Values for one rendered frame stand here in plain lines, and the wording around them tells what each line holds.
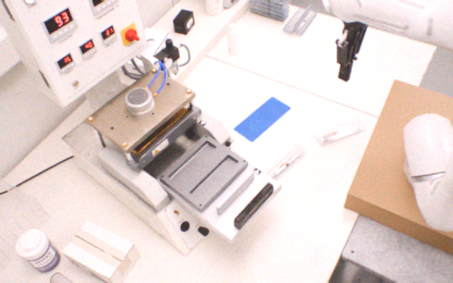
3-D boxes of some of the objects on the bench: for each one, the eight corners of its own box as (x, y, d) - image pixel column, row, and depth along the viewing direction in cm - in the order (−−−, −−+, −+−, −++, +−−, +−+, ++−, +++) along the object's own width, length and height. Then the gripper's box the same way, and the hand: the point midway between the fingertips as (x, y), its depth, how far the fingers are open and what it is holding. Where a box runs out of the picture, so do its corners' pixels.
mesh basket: (-56, 251, 141) (-81, 233, 131) (5, 190, 155) (-13, 170, 144) (-11, 284, 133) (-33, 268, 123) (50, 217, 147) (34, 197, 136)
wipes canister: (29, 266, 136) (7, 245, 124) (49, 244, 140) (29, 221, 129) (49, 280, 133) (28, 260, 121) (68, 257, 137) (50, 235, 126)
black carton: (174, 32, 197) (172, 19, 191) (183, 21, 202) (181, 8, 196) (186, 35, 195) (184, 22, 189) (195, 23, 200) (193, 10, 194)
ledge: (104, 81, 186) (101, 74, 183) (209, -18, 229) (208, -26, 225) (159, 105, 175) (158, 98, 172) (259, -5, 218) (259, -12, 214)
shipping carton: (70, 263, 136) (59, 251, 129) (97, 230, 142) (89, 216, 135) (115, 293, 129) (107, 281, 122) (142, 257, 136) (135, 244, 129)
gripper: (357, 25, 99) (341, 98, 117) (387, -2, 104) (368, 72, 123) (329, 12, 102) (318, 85, 121) (359, -13, 108) (344, 61, 126)
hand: (345, 69), depth 119 cm, fingers closed
